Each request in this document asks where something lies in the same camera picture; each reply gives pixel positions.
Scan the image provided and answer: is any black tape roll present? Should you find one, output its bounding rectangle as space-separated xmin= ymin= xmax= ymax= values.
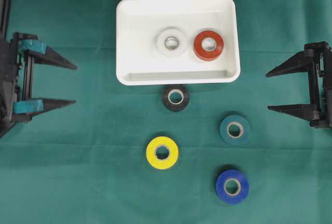
xmin=162 ymin=85 xmax=190 ymax=112

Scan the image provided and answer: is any yellow tape roll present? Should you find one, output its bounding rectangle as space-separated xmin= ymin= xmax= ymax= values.
xmin=146 ymin=136 xmax=179 ymax=170

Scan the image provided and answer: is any blue tape roll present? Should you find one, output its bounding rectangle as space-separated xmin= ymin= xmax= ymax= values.
xmin=215 ymin=170 xmax=250 ymax=205

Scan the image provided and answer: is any white plastic case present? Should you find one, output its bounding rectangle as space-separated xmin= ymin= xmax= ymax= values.
xmin=116 ymin=0 xmax=241 ymax=86

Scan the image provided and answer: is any red tape roll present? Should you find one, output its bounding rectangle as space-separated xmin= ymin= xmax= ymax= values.
xmin=193 ymin=30 xmax=224 ymax=61

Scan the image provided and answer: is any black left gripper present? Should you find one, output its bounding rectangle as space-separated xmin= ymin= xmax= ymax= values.
xmin=1 ymin=32 xmax=77 ymax=136

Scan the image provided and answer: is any green tape roll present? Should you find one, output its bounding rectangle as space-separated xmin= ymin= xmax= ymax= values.
xmin=219 ymin=115 xmax=251 ymax=146

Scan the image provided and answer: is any black aluminium frame rail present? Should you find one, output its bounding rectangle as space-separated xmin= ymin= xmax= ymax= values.
xmin=0 ymin=0 xmax=11 ymax=39

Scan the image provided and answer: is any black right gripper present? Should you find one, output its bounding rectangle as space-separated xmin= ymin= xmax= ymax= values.
xmin=266 ymin=41 xmax=331 ymax=128

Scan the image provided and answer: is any white tape roll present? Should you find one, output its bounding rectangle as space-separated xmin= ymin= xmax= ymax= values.
xmin=156 ymin=28 xmax=188 ymax=58

